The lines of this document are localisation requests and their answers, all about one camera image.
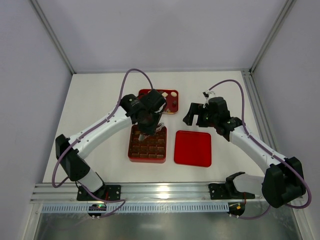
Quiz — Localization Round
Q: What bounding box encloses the cream oval chocolate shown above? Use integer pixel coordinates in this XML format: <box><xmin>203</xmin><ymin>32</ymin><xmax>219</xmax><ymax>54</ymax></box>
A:
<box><xmin>170</xmin><ymin>91</ymin><xmax>177</xmax><ymax>97</ymax></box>

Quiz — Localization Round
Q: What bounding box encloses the red box lid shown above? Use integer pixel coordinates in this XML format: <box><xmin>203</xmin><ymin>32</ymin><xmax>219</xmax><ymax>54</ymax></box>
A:
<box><xmin>173</xmin><ymin>130</ymin><xmax>212</xmax><ymax>168</ymax></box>

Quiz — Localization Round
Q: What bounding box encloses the red square chocolate box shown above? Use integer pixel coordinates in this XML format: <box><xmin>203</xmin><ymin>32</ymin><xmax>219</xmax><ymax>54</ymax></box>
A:
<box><xmin>127</xmin><ymin>125</ymin><xmax>167</xmax><ymax>164</ymax></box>

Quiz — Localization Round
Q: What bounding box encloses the slotted cable duct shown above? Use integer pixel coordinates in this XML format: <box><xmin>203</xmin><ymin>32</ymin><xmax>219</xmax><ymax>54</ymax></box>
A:
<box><xmin>41</xmin><ymin>201</ymin><xmax>229</xmax><ymax>214</ymax></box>

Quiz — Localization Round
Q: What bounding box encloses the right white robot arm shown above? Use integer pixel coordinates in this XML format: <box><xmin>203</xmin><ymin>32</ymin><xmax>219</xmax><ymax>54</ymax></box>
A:
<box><xmin>183</xmin><ymin>97</ymin><xmax>307</xmax><ymax>208</ymax></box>

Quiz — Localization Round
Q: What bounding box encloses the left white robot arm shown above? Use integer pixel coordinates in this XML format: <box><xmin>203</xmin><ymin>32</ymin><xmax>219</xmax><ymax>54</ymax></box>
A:
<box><xmin>55</xmin><ymin>89</ymin><xmax>167</xmax><ymax>202</ymax></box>

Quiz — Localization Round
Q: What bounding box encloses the purple cable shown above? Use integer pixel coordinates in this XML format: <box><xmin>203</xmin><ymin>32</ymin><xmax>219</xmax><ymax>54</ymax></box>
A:
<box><xmin>51</xmin><ymin>68</ymin><xmax>155</xmax><ymax>218</ymax></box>
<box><xmin>206</xmin><ymin>79</ymin><xmax>313</xmax><ymax>221</ymax></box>

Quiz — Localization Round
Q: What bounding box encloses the red chocolate tray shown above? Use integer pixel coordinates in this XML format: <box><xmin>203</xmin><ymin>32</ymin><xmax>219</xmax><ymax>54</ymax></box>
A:
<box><xmin>138</xmin><ymin>88</ymin><xmax>179</xmax><ymax>115</ymax></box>

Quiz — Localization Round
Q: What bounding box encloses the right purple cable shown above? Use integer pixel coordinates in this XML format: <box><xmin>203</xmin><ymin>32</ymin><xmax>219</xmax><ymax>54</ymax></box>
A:
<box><xmin>206</xmin><ymin>79</ymin><xmax>313</xmax><ymax>221</ymax></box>

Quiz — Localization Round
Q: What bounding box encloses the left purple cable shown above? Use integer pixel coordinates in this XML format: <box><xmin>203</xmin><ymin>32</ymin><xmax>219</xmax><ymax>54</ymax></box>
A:
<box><xmin>51</xmin><ymin>68</ymin><xmax>155</xmax><ymax>218</ymax></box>

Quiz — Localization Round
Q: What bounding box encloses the aluminium front rail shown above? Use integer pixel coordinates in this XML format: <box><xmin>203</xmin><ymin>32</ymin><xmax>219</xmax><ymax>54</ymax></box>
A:
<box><xmin>29</xmin><ymin>181</ymin><xmax>266</xmax><ymax>202</ymax></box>

